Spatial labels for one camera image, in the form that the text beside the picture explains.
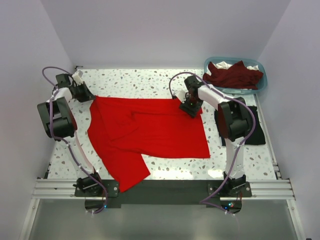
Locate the aluminium frame rail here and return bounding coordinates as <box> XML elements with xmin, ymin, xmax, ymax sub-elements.
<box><xmin>31</xmin><ymin>179</ymin><xmax>296</xmax><ymax>201</ymax></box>

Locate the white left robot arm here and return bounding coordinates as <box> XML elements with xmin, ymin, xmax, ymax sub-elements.
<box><xmin>37</xmin><ymin>70</ymin><xmax>104</xmax><ymax>197</ymax></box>

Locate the dark maroon t shirt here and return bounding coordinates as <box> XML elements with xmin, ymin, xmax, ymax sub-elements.
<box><xmin>202</xmin><ymin>60</ymin><xmax>264</xmax><ymax>90</ymax></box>

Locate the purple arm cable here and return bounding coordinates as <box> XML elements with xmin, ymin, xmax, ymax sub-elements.
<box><xmin>168</xmin><ymin>71</ymin><xmax>257</xmax><ymax>216</ymax></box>
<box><xmin>41</xmin><ymin>65</ymin><xmax>110</xmax><ymax>215</ymax></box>

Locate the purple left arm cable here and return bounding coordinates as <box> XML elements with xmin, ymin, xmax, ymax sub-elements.
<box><xmin>41</xmin><ymin>65</ymin><xmax>110</xmax><ymax>215</ymax></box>

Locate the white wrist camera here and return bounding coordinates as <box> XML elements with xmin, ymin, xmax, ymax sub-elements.
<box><xmin>72</xmin><ymin>70</ymin><xmax>83</xmax><ymax>85</ymax></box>
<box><xmin>173</xmin><ymin>89</ymin><xmax>187</xmax><ymax>103</ymax></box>

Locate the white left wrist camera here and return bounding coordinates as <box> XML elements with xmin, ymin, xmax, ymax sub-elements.
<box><xmin>72</xmin><ymin>70</ymin><xmax>83</xmax><ymax>85</ymax></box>

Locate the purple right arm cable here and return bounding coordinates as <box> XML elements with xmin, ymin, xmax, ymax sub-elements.
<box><xmin>168</xmin><ymin>71</ymin><xmax>257</xmax><ymax>216</ymax></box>

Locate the red t shirt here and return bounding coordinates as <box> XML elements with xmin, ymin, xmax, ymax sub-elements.
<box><xmin>87</xmin><ymin>96</ymin><xmax>210</xmax><ymax>193</ymax></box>

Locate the translucent blue plastic bin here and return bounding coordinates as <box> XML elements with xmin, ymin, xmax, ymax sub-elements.
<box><xmin>204</xmin><ymin>57</ymin><xmax>268</xmax><ymax>95</ymax></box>

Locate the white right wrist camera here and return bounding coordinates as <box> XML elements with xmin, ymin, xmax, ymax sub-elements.
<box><xmin>173</xmin><ymin>89</ymin><xmax>187</xmax><ymax>103</ymax></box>

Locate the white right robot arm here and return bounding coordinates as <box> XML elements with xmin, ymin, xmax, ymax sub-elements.
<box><xmin>179</xmin><ymin>75</ymin><xmax>256</xmax><ymax>199</ymax></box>

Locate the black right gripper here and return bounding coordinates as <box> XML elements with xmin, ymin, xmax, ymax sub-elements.
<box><xmin>179</xmin><ymin>94</ymin><xmax>204</xmax><ymax>119</ymax></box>

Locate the folded black t shirt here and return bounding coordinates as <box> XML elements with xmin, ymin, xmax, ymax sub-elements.
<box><xmin>214</xmin><ymin>106</ymin><xmax>266</xmax><ymax>147</ymax></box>

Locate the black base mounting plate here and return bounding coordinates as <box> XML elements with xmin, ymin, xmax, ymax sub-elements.
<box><xmin>73</xmin><ymin>178</ymin><xmax>253</xmax><ymax>213</ymax></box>

